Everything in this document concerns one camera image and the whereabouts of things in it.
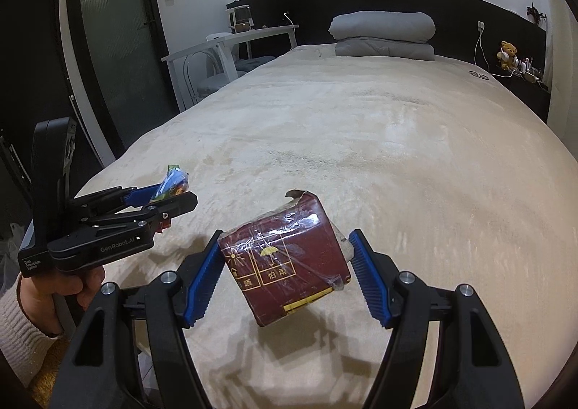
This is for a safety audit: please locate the brown fuzzy rug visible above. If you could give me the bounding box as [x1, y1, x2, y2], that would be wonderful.
[27, 338, 70, 409]

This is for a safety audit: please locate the red green snack bag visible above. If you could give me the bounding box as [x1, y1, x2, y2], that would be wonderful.
[149, 165, 189, 204]

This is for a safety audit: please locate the kettle on desk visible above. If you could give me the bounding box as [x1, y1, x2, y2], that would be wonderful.
[227, 5, 254, 34]

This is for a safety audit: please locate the dark red box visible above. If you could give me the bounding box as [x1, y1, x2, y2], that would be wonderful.
[219, 190, 354, 327]

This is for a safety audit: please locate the black potted plant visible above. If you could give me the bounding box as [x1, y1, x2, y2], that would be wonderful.
[526, 3, 547, 26]

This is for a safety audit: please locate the beige bed blanket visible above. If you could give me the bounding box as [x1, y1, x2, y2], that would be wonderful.
[84, 44, 577, 407]

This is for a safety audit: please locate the dark door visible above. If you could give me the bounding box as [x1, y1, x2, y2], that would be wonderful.
[66, 0, 178, 157]

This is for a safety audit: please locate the left bare hand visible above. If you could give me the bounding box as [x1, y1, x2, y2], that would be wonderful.
[19, 266, 106, 336]

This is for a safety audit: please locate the white charger cable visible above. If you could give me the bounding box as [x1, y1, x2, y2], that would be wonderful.
[472, 20, 517, 79]

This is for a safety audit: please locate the white desk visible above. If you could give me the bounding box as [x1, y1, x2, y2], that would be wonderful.
[161, 25, 299, 113]

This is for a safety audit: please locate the white chair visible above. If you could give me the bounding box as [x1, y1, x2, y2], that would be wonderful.
[182, 44, 275, 104]

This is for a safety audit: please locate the brown teddy bear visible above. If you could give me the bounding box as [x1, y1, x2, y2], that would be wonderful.
[497, 40, 519, 71]

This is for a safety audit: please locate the grey folded duvet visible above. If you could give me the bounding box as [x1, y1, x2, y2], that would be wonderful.
[328, 10, 436, 61]

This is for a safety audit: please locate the black headboard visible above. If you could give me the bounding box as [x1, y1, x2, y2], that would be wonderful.
[226, 0, 551, 121]

